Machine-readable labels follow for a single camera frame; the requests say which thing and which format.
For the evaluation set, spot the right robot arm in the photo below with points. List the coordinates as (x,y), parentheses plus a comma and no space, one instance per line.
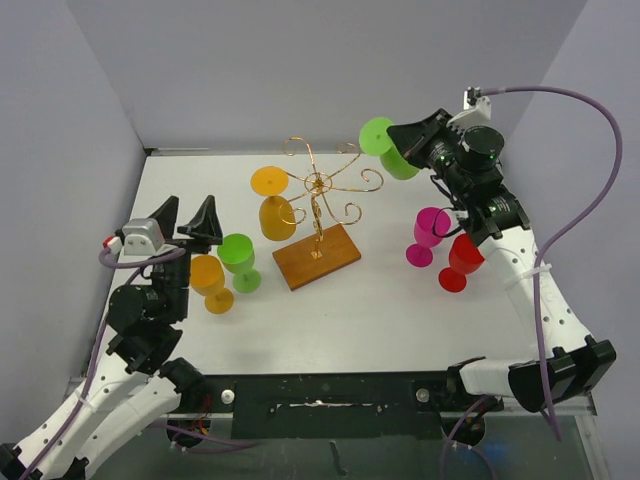
(572,361)

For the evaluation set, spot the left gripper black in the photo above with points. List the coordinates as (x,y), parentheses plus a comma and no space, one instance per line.
(204,226)

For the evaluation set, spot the magenta wine glass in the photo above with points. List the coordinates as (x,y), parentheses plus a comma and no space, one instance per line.
(430,226)

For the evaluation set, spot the orange wine glass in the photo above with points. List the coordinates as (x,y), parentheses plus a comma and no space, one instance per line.
(275,214)
(207,278)

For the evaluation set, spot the black base frame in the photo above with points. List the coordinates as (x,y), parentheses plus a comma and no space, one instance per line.
(331,406)

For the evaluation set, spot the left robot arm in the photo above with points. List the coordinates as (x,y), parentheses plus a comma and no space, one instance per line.
(132,377)

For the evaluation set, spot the wooden rack base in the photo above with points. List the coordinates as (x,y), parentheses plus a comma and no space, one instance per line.
(308,260)

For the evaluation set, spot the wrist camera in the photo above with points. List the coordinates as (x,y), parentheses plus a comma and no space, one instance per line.
(138,237)
(476,110)

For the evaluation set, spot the green wine glass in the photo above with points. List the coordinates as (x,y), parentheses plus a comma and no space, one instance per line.
(237,255)
(375,141)

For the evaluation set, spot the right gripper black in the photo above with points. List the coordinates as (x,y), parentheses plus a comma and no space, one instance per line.
(413,139)

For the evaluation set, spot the red wine glass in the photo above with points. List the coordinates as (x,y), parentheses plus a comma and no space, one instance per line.
(464,259)

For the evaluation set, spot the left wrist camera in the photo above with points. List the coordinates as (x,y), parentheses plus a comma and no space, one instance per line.
(138,237)

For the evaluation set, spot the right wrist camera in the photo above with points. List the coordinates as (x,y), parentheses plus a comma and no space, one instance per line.
(476,110)

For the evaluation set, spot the gold wire glass rack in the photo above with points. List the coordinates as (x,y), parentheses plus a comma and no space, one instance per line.
(318,184)

